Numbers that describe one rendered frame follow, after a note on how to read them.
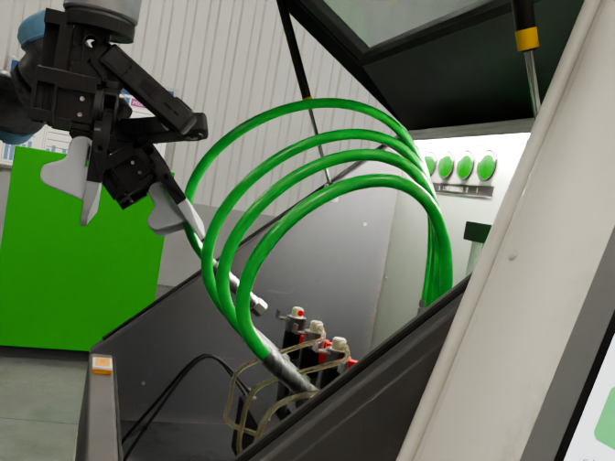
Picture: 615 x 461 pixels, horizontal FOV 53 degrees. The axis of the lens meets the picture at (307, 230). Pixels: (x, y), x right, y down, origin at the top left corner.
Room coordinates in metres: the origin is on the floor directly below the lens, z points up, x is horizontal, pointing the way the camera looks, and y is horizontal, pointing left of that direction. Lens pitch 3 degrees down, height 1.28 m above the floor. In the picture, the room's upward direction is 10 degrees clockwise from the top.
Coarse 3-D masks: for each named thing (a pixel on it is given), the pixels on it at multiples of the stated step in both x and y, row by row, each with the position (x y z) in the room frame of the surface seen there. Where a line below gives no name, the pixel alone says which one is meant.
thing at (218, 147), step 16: (272, 112) 0.83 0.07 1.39; (288, 112) 0.84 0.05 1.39; (368, 112) 0.87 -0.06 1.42; (240, 128) 0.82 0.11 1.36; (400, 128) 0.89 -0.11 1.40; (224, 144) 0.81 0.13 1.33; (208, 160) 0.81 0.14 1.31; (192, 176) 0.80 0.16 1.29; (192, 192) 0.80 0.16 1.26; (192, 240) 0.80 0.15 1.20
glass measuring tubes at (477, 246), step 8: (472, 224) 0.91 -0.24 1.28; (480, 224) 0.89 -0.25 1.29; (488, 224) 0.88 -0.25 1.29; (464, 232) 0.93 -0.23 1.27; (472, 232) 0.91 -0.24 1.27; (480, 232) 0.89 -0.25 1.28; (488, 232) 0.87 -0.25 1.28; (472, 240) 0.91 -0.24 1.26; (480, 240) 0.89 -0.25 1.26; (472, 248) 0.91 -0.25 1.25; (480, 248) 0.91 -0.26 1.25; (472, 256) 0.91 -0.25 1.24; (472, 264) 0.91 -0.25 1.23
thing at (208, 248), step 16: (304, 144) 0.76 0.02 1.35; (320, 144) 0.77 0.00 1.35; (384, 144) 0.80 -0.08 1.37; (400, 144) 0.80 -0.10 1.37; (272, 160) 0.74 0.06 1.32; (416, 160) 0.81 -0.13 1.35; (256, 176) 0.74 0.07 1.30; (240, 192) 0.73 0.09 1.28; (224, 208) 0.73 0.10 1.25; (208, 240) 0.73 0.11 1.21; (432, 240) 0.83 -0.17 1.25; (208, 256) 0.73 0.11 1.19; (432, 256) 0.83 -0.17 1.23; (208, 272) 0.73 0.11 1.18; (432, 272) 0.83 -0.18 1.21; (208, 288) 0.73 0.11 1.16; (432, 288) 0.83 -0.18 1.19
